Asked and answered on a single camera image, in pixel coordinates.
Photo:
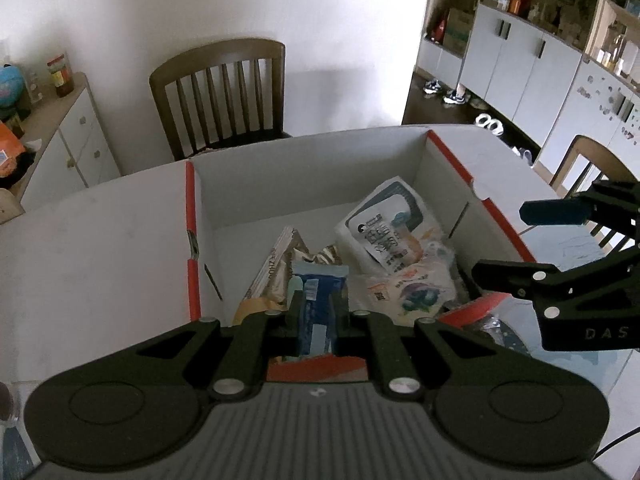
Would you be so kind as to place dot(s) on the white wall cabinet unit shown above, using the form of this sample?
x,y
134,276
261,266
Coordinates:
x,y
530,55

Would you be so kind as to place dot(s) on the gold foil snack packet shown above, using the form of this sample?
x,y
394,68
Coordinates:
x,y
280,265

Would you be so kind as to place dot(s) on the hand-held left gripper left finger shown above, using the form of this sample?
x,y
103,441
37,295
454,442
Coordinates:
x,y
296,310

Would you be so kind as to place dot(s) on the dark wooden chair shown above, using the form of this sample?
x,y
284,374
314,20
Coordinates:
x,y
585,160
220,95

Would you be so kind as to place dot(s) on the white slippers pair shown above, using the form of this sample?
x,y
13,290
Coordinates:
x,y
489,124
525,155

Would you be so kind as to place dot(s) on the cardboard carton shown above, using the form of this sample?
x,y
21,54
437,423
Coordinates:
x,y
457,30

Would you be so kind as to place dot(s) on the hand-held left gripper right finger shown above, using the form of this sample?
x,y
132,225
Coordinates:
x,y
344,312

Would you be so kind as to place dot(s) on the white tissue pack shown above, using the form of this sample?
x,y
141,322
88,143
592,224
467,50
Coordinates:
x,y
385,225

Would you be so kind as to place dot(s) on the dark sneaker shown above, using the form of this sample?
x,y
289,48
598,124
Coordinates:
x,y
455,96
433,86

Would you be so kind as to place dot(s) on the blue globe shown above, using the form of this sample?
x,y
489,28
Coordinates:
x,y
10,87

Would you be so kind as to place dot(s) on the white sideboard cabinet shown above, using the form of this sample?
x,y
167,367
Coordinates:
x,y
70,145

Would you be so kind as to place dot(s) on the blue snack bar packet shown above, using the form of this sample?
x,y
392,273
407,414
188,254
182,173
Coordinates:
x,y
320,300

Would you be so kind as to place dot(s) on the red lid jar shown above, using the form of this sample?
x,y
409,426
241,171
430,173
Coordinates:
x,y
61,75

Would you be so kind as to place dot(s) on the yellow spotted toy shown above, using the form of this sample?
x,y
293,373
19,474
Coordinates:
x,y
255,310

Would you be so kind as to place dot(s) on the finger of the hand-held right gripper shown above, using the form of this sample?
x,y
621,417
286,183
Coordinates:
x,y
550,211
505,275

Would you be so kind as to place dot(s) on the orange snack bag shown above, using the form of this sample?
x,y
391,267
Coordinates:
x,y
10,147

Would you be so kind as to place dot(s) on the light wooden chair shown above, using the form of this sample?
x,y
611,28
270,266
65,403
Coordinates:
x,y
7,205

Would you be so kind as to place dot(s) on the red cardboard box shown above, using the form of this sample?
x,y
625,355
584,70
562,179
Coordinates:
x,y
280,185

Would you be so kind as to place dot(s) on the white blueberry snack packet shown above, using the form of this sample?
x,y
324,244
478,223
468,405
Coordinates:
x,y
415,290

